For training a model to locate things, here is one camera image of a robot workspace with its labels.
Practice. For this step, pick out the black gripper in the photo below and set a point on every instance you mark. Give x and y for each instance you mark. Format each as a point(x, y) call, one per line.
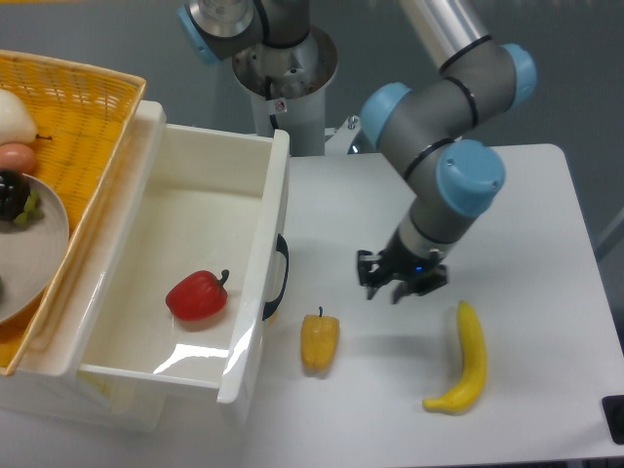
point(417, 275)

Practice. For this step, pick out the white top drawer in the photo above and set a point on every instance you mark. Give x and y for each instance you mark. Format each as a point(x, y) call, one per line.
point(213, 201)

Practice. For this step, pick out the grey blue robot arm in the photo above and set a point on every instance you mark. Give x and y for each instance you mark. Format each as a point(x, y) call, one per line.
point(421, 134)

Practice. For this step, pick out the white drawer cabinet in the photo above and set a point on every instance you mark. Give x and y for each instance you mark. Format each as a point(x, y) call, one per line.
point(49, 379)

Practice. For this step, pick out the yellow toy bell pepper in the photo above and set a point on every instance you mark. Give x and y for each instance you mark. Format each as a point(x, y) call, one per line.
point(319, 336)

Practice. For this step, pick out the yellow toy banana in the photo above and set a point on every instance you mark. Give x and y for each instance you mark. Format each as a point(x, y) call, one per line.
point(472, 382)

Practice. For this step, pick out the red toy bell pepper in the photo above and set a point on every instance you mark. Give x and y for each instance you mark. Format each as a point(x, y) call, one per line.
point(198, 296)

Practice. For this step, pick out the black object at edge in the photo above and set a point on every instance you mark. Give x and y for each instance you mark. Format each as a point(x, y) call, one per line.
point(613, 407)

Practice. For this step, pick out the yellow woven basket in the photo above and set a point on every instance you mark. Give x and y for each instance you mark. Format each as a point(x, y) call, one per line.
point(85, 111)

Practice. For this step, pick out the grey round plate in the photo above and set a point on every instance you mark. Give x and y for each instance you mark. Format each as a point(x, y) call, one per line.
point(32, 254)

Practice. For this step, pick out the dark toy grapes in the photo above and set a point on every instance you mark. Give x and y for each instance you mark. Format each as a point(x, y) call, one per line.
point(20, 203)

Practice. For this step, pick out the pink toy sausage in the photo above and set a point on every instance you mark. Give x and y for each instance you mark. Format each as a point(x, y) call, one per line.
point(18, 157)

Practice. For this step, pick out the white toy pear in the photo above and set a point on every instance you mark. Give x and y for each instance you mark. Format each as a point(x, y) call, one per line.
point(17, 125)

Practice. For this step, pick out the black top drawer handle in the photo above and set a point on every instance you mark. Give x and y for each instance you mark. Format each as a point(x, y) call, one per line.
point(280, 275)

